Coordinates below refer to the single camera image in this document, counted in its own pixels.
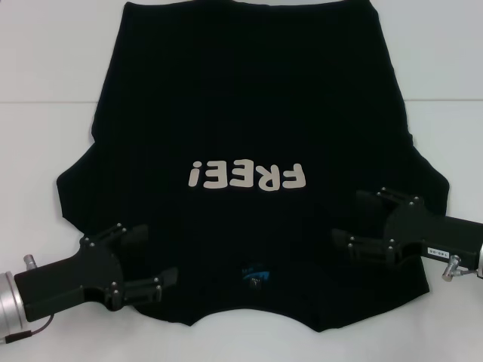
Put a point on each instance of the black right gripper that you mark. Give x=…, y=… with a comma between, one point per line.
x=434, y=230

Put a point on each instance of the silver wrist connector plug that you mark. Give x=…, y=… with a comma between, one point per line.
x=28, y=262
x=451, y=268

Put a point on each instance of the black shirt with FREE print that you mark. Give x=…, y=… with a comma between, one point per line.
x=241, y=113

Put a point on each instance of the silver right wrist connector plug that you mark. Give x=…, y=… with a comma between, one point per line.
x=451, y=268

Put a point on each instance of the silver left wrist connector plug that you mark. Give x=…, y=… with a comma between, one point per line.
x=28, y=262

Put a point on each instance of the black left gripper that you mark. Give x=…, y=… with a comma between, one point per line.
x=75, y=275

